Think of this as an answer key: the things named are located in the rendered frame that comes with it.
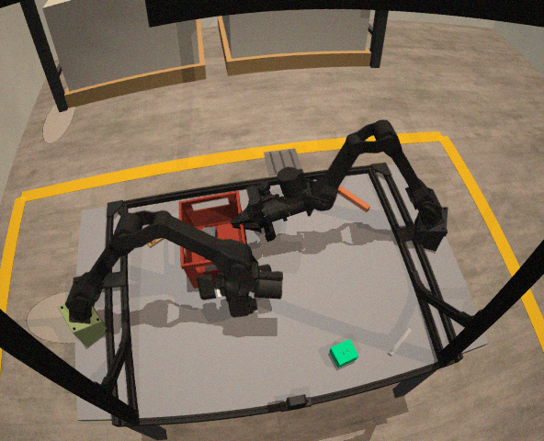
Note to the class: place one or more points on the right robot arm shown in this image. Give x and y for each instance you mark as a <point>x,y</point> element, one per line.
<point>324,189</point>

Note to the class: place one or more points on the dark red plastic crate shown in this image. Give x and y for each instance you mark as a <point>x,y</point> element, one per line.
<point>218,217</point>

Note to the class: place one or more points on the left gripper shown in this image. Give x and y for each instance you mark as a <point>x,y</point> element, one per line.
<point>206,286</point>

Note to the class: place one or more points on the orange rectangular bar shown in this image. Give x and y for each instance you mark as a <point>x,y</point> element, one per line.
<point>353,199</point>

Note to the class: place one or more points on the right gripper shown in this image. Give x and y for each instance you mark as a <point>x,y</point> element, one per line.
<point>274,210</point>

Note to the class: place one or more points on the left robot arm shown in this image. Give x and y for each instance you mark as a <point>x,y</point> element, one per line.
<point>231,257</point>

